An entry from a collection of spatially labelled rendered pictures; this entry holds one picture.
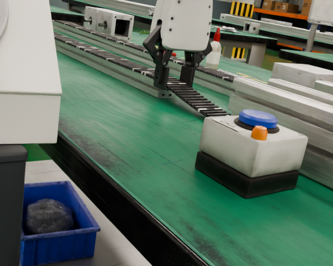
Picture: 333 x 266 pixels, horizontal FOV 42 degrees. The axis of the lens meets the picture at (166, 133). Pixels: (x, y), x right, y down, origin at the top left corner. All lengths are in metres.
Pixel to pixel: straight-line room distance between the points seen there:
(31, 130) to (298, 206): 0.29
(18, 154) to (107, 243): 0.92
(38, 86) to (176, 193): 0.18
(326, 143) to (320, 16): 3.64
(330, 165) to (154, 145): 0.20
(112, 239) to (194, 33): 0.81
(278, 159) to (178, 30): 0.35
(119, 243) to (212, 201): 0.98
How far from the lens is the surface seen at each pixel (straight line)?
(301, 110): 0.52
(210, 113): 0.68
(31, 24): 0.52
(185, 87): 0.77
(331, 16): 4.06
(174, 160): 0.49
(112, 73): 0.91
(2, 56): 0.48
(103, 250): 1.32
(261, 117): 0.44
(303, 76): 0.75
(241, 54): 8.86
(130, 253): 1.33
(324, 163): 0.51
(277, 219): 0.41
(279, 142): 0.43
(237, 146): 0.42
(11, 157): 0.47
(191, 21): 0.73
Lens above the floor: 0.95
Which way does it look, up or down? 17 degrees down
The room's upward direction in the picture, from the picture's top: 9 degrees clockwise
